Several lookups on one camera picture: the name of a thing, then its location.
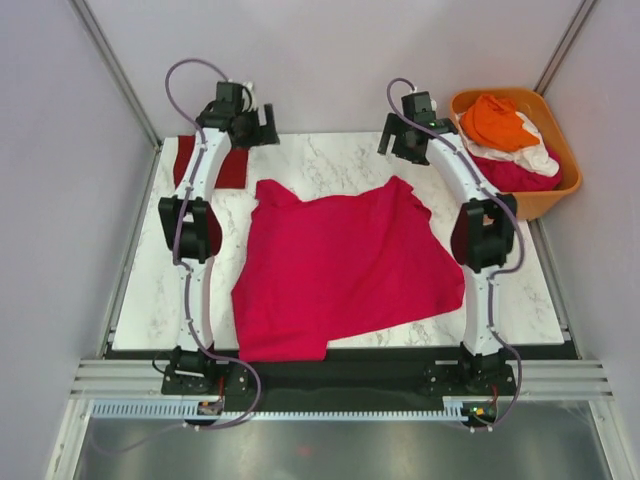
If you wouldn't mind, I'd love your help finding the magenta t-shirt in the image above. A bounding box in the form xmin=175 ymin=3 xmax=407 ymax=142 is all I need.
xmin=471 ymin=154 xmax=563 ymax=193
xmin=231 ymin=177 xmax=464 ymax=362

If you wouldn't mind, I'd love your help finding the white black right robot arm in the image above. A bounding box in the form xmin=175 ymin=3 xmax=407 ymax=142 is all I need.
xmin=378 ymin=87 xmax=524 ymax=396

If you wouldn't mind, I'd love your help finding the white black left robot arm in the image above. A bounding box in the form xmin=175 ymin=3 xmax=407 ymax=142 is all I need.
xmin=158 ymin=81 xmax=279 ymax=395

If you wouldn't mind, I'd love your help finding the folded dark red t-shirt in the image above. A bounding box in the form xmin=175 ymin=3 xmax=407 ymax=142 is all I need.
xmin=173 ymin=134 xmax=250 ymax=190

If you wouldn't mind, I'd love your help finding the orange t-shirt in basket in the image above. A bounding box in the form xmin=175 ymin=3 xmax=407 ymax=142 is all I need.
xmin=459 ymin=94 xmax=540 ymax=153

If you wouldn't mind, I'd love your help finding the magenta t-shirt in basket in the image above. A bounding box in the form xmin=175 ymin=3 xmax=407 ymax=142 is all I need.
xmin=471 ymin=154 xmax=563 ymax=193

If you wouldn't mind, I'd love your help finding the orange plastic laundry basket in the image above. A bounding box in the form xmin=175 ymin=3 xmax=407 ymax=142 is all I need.
xmin=450 ymin=87 xmax=582 ymax=220

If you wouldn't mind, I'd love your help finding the white t-shirt in basket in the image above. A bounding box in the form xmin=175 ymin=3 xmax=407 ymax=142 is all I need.
xmin=460 ymin=111 xmax=560 ymax=176

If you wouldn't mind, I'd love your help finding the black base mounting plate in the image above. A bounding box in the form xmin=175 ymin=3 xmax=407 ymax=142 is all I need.
xmin=161 ymin=347 xmax=516 ymax=413

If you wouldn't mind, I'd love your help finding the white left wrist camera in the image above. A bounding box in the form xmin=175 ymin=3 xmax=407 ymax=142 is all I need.
xmin=240 ymin=81 xmax=259 ymax=112

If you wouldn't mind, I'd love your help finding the aluminium frame rail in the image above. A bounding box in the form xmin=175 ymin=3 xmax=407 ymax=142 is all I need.
xmin=71 ymin=360 xmax=613 ymax=400

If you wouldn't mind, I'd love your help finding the white slotted cable duct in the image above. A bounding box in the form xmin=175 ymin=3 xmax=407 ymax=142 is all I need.
xmin=91 ymin=398 xmax=497 ymax=421

